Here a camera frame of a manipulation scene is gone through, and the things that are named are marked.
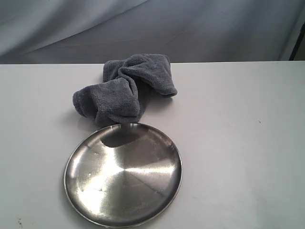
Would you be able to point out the grey terry towel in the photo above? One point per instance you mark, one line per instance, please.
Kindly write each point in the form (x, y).
(126, 88)

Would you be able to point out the round stainless steel plate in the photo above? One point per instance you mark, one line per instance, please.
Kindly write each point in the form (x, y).
(123, 175)

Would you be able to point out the white backdrop cloth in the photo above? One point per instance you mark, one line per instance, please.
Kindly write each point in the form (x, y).
(96, 31)

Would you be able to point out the black stand pole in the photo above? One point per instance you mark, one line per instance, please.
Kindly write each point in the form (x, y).
(296, 46)

